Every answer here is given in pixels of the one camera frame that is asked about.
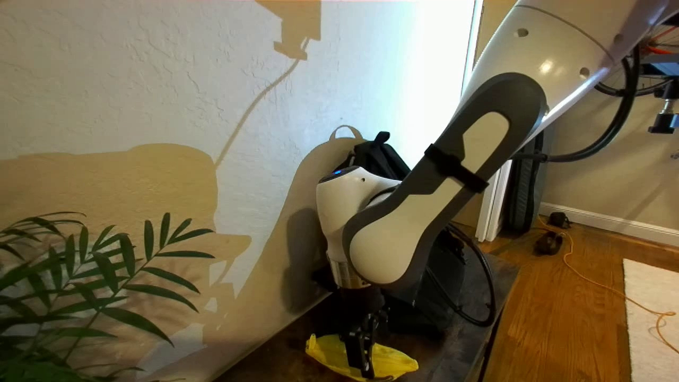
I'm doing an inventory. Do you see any black backpack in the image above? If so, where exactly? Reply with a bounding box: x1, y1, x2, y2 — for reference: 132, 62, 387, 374
309, 130, 498, 338

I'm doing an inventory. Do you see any yellow soft pouch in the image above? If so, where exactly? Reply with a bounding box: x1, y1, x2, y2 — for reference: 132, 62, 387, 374
304, 333, 419, 382

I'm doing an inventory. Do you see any orange floor cable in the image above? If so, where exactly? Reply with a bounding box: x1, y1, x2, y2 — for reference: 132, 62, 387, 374
560, 232, 679, 356

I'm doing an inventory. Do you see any white door frame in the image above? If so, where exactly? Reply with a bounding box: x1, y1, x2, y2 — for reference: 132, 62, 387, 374
472, 158, 516, 244

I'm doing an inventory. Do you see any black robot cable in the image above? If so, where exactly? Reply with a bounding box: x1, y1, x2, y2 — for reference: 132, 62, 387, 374
422, 221, 500, 329

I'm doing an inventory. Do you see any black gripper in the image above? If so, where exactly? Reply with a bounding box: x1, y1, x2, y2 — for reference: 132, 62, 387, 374
333, 285, 389, 382

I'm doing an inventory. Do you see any small black floor object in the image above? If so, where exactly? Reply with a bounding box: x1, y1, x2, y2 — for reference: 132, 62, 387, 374
533, 232, 567, 259
548, 210, 572, 232

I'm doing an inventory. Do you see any bicycle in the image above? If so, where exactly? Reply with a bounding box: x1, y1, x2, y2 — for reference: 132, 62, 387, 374
626, 29, 679, 137

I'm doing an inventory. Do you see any green leafy potted plant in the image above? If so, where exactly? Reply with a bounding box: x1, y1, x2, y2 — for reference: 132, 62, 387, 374
0, 210, 215, 382

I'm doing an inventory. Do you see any tall black standing bag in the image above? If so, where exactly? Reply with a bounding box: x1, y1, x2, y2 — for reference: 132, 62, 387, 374
498, 134, 550, 240

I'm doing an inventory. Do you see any white rug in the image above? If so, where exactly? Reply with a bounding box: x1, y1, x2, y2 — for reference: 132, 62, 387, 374
621, 259, 679, 382

